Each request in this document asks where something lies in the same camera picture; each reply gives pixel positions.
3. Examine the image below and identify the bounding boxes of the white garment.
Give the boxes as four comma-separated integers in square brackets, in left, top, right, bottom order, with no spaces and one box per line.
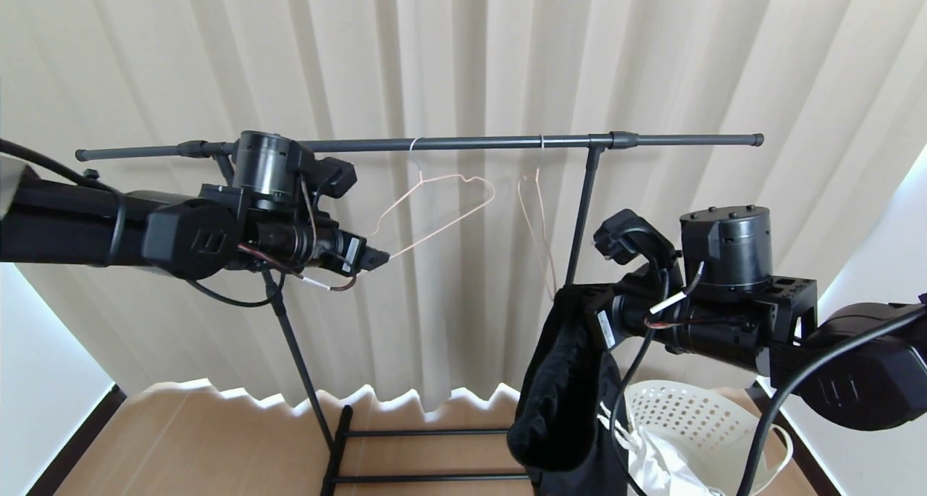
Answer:
[626,427,725,496]

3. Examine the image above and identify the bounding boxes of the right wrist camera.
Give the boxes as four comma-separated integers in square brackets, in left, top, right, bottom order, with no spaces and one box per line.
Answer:
[594,209,681,288]

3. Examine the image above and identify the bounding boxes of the beige curtain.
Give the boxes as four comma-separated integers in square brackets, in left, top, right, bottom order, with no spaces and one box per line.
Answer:
[0,0,927,413]

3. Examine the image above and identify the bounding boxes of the black shorts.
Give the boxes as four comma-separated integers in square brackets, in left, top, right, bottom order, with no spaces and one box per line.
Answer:
[507,282,638,496]

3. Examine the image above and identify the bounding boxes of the black clothes rack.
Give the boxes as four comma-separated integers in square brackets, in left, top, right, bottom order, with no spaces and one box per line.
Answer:
[75,130,765,496]

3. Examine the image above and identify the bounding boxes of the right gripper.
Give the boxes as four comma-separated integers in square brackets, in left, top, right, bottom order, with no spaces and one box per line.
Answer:
[594,286,768,372]

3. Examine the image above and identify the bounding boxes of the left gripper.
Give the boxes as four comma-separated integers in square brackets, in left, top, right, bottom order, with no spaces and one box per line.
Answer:
[246,216,372,277]

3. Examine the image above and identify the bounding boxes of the pink clothes hanger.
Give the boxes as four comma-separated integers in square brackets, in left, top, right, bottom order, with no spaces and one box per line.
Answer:
[517,134,558,301]
[368,137,497,261]

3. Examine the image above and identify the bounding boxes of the white laundry basket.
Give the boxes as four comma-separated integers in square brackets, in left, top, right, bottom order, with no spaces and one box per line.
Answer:
[623,380,795,496]

